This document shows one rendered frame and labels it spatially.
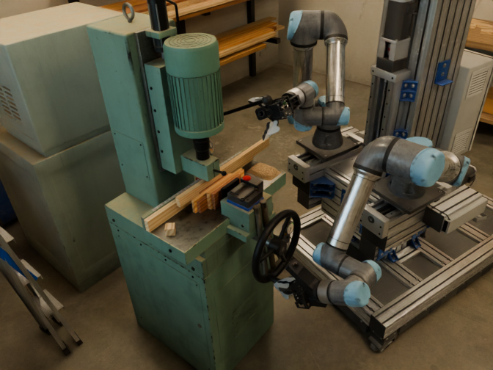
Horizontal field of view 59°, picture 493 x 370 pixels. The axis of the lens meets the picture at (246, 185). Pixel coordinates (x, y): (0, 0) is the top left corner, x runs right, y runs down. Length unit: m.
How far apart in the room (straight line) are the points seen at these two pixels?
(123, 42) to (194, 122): 0.34
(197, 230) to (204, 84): 0.51
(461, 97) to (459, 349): 1.21
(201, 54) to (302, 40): 0.65
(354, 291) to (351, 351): 1.02
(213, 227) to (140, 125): 0.45
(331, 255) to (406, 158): 0.39
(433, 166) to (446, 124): 0.86
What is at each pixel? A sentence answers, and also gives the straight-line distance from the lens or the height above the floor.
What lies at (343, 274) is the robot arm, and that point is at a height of 0.86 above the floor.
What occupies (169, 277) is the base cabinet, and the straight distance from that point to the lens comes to 1.85.
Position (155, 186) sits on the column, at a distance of 1.77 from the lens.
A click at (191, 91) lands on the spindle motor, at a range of 1.42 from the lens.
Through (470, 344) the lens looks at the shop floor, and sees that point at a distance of 2.53.
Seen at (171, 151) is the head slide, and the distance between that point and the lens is 1.64.
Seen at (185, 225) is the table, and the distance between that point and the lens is 1.59.
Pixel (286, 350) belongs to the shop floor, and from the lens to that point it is 2.31.
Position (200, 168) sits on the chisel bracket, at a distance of 1.61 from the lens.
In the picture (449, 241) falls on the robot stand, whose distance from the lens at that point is 2.71.
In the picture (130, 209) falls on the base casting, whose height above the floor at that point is 0.80.
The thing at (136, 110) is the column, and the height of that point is 1.25.
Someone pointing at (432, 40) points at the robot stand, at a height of 1.38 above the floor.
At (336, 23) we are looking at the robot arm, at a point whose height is 1.42.
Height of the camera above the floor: 1.91
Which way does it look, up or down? 35 degrees down
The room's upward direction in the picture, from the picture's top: 3 degrees counter-clockwise
